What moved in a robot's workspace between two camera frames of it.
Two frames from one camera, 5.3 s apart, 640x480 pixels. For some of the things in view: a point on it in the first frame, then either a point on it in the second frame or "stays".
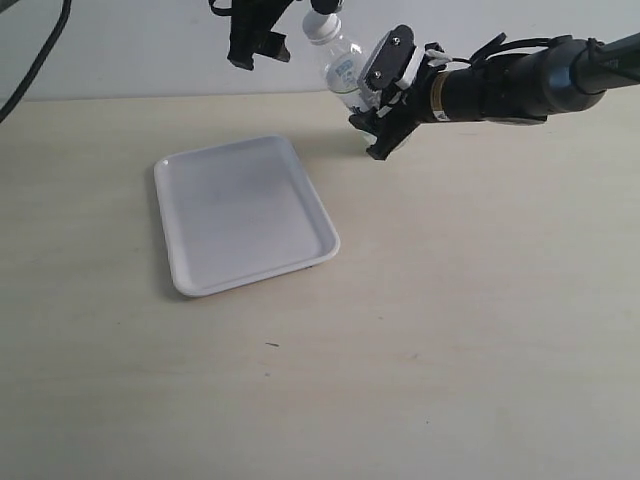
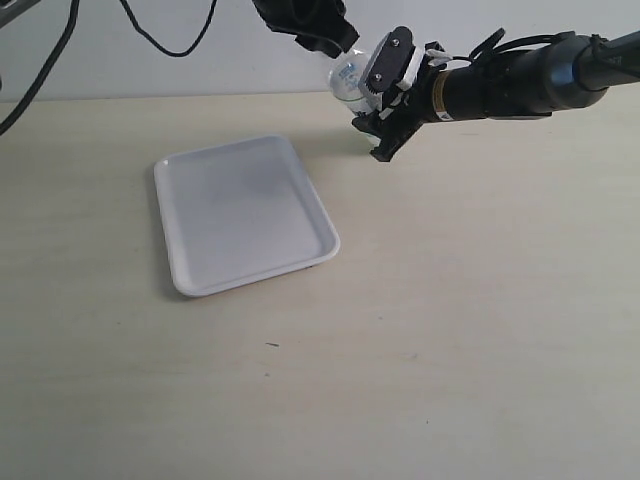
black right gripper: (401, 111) stays
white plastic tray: (238, 211) stays
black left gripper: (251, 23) to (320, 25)
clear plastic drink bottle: (344, 62) stays
